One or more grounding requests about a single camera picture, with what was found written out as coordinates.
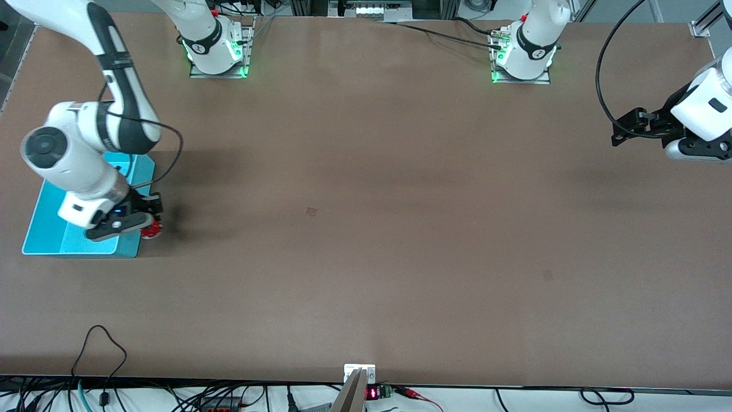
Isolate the blue storage box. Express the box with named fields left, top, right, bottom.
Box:
left=22, top=152, right=156, bottom=259

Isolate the orange black power strip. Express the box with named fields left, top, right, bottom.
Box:
left=196, top=395, right=244, bottom=412

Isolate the thin black looped cable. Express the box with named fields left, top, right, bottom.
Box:
left=70, top=324, right=128, bottom=412

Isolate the aluminium frame bracket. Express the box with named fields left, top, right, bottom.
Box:
left=689, top=0, right=730, bottom=39

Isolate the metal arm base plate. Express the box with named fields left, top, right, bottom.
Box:
left=189, top=16, right=256, bottom=80
left=491, top=26, right=553, bottom=86

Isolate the thick black coiled cable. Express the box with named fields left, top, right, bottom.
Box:
left=579, top=387, right=636, bottom=406

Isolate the long black table cable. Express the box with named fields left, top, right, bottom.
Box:
left=377, top=17, right=507, bottom=50

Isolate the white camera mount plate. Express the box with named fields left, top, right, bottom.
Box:
left=344, top=364, right=376, bottom=385

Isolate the grey camera mount bar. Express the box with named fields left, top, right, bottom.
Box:
left=330, top=368, right=368, bottom=412

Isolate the red wire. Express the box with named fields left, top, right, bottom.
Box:
left=397, top=387, right=445, bottom=412

